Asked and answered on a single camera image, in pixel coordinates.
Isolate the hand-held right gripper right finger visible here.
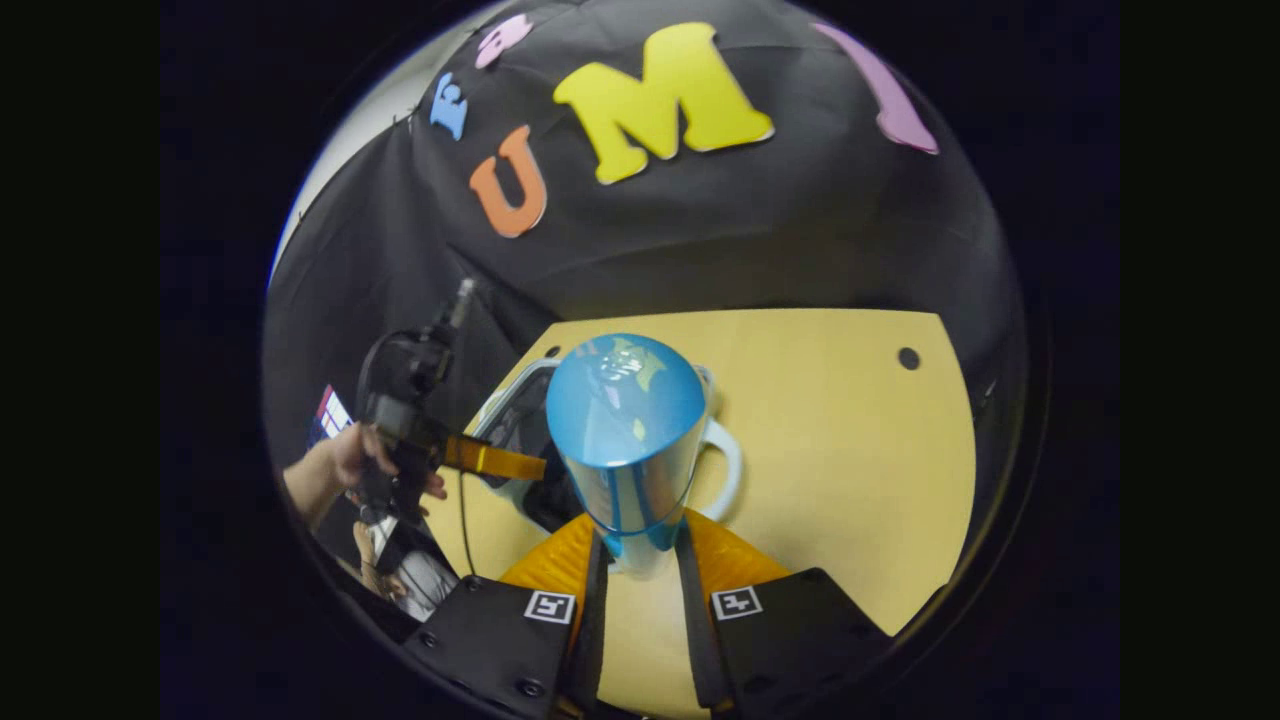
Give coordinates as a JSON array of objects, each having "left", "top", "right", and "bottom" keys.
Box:
[{"left": 675, "top": 508, "right": 893, "bottom": 713}]

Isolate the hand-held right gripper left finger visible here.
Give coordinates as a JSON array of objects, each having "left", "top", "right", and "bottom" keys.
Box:
[{"left": 400, "top": 510, "right": 611, "bottom": 720}]

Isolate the white suitcase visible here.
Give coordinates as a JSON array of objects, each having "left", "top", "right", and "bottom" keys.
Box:
[{"left": 470, "top": 355, "right": 744, "bottom": 536}]

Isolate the black backdrop cloth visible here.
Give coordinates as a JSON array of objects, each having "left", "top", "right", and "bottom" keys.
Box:
[{"left": 262, "top": 0, "right": 1031, "bottom": 501}]

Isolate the thin black cable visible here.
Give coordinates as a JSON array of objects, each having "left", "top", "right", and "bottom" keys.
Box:
[{"left": 458, "top": 470, "right": 479, "bottom": 579}]

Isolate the white blue wall poster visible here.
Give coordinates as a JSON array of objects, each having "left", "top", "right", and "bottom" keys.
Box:
[{"left": 310, "top": 385, "right": 354, "bottom": 448}]

